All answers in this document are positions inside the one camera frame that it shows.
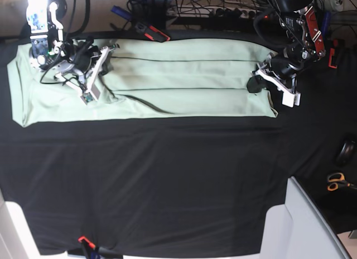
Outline blue handle clamp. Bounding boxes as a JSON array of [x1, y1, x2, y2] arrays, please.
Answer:
[[111, 6, 132, 21]]

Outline white chair right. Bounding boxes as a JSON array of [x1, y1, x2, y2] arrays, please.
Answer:
[[259, 177, 350, 259]]

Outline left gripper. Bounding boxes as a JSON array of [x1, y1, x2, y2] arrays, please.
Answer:
[[247, 52, 301, 94]]

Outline black tape roll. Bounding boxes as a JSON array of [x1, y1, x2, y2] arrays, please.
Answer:
[[335, 139, 356, 167]]

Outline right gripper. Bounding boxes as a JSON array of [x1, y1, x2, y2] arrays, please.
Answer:
[[41, 37, 113, 80]]

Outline red and black clamp right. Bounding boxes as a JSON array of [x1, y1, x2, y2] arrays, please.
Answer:
[[329, 39, 341, 69]]

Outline white power strip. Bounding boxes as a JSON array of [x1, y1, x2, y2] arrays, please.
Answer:
[[166, 6, 257, 19]]

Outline red clamp bottom edge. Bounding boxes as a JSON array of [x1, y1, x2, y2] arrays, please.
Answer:
[[78, 236, 123, 259]]

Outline white chair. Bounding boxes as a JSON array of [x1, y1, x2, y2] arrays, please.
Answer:
[[1, 193, 40, 259], [259, 177, 350, 259]]

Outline orange handled scissors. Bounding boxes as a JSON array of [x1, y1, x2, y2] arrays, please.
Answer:
[[327, 172, 356, 192]]

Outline blue cylinder right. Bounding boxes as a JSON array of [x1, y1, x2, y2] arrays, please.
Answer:
[[321, 11, 331, 38]]

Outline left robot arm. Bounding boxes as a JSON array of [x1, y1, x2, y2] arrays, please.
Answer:
[[247, 0, 326, 94]]

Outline light green T-shirt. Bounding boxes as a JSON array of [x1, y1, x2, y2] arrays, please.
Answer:
[[7, 39, 278, 127]]

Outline black table cloth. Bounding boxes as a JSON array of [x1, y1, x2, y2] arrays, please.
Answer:
[[1, 44, 356, 258]]

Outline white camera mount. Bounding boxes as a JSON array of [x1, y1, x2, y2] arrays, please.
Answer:
[[252, 69, 301, 108], [54, 44, 119, 105]]

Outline white chair left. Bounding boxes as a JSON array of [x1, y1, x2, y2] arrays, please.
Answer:
[[1, 193, 40, 259]]

